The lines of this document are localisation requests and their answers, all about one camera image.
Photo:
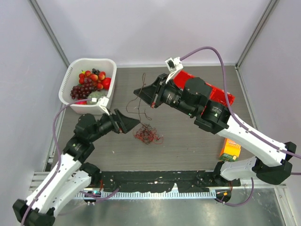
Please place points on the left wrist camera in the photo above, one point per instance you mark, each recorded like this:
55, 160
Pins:
100, 105

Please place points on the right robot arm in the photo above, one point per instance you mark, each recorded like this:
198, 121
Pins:
270, 161

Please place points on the green melon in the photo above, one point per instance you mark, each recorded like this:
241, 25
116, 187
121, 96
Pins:
95, 96

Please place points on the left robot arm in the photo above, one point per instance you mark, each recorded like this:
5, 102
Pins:
72, 173

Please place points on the purple grape bunch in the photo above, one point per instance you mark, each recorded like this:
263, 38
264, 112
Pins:
83, 89

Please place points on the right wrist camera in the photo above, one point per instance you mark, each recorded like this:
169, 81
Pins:
174, 66

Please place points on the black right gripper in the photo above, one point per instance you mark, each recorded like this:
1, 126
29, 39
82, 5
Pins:
151, 94

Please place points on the white plastic basket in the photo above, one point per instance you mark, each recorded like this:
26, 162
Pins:
71, 79

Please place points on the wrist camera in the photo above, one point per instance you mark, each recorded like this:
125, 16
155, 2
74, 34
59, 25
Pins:
174, 66
100, 105

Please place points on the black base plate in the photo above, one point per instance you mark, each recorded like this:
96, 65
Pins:
187, 181

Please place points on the white cable duct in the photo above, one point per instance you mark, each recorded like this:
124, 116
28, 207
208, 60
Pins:
170, 195

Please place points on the orange yellow carton box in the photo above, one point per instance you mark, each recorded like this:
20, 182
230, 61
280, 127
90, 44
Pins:
230, 151

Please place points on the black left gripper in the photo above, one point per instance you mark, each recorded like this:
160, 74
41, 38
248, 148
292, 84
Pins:
124, 123

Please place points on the red tomato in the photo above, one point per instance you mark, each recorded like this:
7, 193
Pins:
81, 103

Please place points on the red apple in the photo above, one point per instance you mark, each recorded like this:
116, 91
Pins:
106, 83

